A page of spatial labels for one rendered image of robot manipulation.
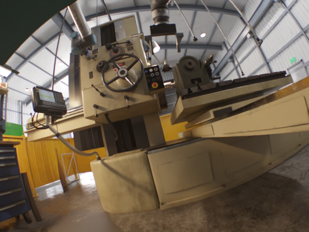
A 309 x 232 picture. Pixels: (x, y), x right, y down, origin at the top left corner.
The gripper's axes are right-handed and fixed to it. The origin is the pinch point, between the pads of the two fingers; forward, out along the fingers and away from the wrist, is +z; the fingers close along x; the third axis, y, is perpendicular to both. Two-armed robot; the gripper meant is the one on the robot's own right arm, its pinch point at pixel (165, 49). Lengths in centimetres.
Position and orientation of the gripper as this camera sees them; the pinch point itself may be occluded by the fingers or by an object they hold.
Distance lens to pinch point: 75.1
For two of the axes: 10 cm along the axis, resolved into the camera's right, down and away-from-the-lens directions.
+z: 1.2, 9.6, 2.5
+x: 9.9, -1.2, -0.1
